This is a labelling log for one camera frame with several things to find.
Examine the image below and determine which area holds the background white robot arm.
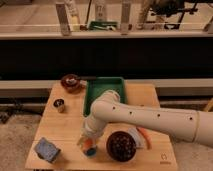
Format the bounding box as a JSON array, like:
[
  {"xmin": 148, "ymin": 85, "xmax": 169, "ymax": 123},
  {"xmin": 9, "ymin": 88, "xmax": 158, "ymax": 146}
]
[{"xmin": 65, "ymin": 0, "xmax": 80, "ymax": 24}]

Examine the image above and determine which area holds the grey cloth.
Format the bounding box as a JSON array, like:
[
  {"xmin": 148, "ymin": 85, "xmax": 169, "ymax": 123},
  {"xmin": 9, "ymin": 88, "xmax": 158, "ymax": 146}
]
[{"xmin": 127, "ymin": 127, "xmax": 145, "ymax": 149}]

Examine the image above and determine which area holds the background green tray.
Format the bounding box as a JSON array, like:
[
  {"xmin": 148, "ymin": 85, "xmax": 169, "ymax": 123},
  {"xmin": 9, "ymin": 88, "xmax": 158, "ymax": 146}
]
[{"xmin": 89, "ymin": 21, "xmax": 117, "ymax": 31}]

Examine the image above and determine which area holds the orange carrot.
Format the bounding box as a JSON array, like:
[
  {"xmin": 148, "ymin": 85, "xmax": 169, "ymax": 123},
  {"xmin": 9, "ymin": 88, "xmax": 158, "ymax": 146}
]
[{"xmin": 136, "ymin": 127, "xmax": 152, "ymax": 150}]

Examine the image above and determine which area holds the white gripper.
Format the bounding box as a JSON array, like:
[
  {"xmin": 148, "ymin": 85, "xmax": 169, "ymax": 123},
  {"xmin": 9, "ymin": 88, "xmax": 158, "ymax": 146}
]
[{"xmin": 77, "ymin": 122, "xmax": 102, "ymax": 150}]

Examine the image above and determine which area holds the blue sponge block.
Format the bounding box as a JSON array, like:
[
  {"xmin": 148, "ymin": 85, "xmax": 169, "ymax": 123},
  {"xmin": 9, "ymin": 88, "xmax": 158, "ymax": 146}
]
[{"xmin": 34, "ymin": 137, "xmax": 61, "ymax": 163}]

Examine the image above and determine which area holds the orange yellow apple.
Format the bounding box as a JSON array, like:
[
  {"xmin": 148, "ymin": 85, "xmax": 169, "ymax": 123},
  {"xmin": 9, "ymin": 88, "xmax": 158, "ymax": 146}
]
[{"xmin": 83, "ymin": 139, "xmax": 93, "ymax": 150}]

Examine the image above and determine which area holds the red brown bowl back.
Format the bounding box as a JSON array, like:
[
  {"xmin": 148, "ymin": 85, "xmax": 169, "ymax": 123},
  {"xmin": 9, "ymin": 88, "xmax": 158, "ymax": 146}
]
[{"xmin": 60, "ymin": 74, "xmax": 80, "ymax": 93}]

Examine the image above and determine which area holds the dark brown bowl front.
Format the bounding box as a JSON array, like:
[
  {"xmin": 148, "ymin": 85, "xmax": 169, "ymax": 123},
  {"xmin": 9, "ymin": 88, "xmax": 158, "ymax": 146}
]
[{"xmin": 106, "ymin": 131, "xmax": 136, "ymax": 162}]

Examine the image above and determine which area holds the small metal cup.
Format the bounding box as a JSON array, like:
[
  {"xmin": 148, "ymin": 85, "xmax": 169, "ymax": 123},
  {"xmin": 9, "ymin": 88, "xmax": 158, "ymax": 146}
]
[{"xmin": 53, "ymin": 99, "xmax": 65, "ymax": 113}]

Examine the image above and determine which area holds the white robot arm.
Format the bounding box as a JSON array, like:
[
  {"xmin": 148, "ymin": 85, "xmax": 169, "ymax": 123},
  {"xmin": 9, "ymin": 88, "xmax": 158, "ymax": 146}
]
[{"xmin": 82, "ymin": 90, "xmax": 213, "ymax": 148}]

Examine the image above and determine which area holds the green plastic tray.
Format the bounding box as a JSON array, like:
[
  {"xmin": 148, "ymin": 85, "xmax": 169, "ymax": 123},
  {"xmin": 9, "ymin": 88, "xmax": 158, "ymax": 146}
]
[{"xmin": 83, "ymin": 77, "xmax": 127, "ymax": 117}]

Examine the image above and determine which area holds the black office chair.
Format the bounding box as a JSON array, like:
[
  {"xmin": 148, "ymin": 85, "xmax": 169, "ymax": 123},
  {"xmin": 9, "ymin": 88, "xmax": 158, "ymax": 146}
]
[{"xmin": 151, "ymin": 0, "xmax": 198, "ymax": 30}]

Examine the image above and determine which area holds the blue plastic cup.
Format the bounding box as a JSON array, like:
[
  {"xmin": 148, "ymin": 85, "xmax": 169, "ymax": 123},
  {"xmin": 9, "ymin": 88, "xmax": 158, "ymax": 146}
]
[{"xmin": 83, "ymin": 147, "xmax": 97, "ymax": 157}]

